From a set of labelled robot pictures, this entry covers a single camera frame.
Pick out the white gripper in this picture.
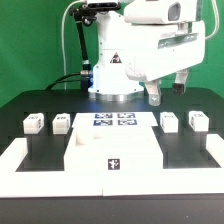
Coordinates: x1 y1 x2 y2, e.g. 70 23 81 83
123 21 205 106

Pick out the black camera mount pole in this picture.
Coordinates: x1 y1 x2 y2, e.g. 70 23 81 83
69 3 98 80

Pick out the white cable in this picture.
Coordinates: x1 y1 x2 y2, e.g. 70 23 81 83
61 0 87 90

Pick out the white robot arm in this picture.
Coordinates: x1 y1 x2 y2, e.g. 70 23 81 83
87 0 205 106

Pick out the white tag sheet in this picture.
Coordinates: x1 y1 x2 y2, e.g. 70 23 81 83
72 112 157 127

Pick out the black cable bundle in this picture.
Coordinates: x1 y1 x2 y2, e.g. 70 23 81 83
45 73 91 92

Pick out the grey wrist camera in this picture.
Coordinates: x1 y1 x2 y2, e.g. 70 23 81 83
124 0 202 25

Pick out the white square table top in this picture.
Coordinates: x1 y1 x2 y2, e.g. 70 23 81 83
64 125 163 174

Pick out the white U-shaped obstacle fence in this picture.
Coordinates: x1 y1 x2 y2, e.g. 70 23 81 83
0 138 224 198

